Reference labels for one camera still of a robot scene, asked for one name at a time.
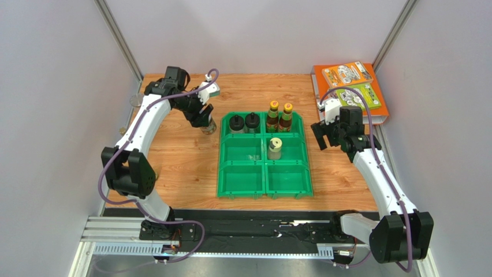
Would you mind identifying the white lid sauce jar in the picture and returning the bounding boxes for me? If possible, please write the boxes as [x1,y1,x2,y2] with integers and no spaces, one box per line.
[200,117,217,135]

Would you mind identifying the aluminium frame post left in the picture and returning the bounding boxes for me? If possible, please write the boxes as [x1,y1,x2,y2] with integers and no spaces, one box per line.
[94,0,144,83]

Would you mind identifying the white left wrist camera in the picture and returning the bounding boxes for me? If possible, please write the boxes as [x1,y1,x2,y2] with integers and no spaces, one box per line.
[197,74,220,104]

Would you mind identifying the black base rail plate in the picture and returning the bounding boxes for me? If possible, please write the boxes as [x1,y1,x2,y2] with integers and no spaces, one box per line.
[103,208,385,254]

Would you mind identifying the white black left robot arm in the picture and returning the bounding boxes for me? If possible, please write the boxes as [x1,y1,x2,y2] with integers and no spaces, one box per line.
[98,66,220,240]

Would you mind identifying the silver lid glass jar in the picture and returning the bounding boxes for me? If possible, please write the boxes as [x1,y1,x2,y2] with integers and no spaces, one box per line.
[129,93,144,107]

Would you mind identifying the yellow cap soy sauce bottle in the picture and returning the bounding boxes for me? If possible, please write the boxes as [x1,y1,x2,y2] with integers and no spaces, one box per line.
[278,103,293,133]

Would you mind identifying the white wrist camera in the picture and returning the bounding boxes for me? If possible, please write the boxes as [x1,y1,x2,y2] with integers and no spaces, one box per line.
[197,74,220,104]
[316,98,342,123]

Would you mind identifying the orange comic book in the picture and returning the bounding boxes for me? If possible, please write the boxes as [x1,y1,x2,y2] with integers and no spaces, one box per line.
[321,61,374,88]

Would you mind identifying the aluminium frame post right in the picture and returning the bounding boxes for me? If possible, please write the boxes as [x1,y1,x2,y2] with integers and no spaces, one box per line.
[372,0,419,72]

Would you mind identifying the yellow-green lid sesame jar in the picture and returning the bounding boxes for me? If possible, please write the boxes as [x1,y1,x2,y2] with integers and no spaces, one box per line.
[267,137,282,160]

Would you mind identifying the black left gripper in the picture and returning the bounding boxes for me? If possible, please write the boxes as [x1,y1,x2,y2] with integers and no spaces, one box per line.
[174,87,214,129]

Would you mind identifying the green plastic divided bin tray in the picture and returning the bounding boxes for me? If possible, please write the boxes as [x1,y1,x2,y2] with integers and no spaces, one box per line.
[217,111,314,199]

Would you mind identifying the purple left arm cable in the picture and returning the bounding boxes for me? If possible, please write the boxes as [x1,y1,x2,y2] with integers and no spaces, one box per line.
[97,68,221,264]

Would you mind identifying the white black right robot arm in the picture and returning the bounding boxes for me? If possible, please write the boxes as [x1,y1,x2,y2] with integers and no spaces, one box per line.
[311,106,434,264]

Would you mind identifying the yellow cap green label bottle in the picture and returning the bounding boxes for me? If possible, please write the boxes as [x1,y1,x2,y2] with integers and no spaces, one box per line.
[266,100,279,133]

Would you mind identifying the orange ring binder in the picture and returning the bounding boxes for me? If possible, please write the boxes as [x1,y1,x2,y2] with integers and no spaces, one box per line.
[311,63,389,125]

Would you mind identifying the green comic book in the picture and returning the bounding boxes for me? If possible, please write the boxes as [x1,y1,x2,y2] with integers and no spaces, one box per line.
[330,84,382,111]

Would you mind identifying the aluminium frame post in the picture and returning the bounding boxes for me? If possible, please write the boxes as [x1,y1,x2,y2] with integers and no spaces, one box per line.
[372,0,419,72]
[94,0,144,83]

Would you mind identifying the black lid jar white granules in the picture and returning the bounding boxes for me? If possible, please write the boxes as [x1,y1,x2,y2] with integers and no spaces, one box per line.
[229,114,245,134]

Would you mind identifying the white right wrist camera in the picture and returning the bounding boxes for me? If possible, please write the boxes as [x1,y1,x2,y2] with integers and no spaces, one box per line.
[316,98,342,123]

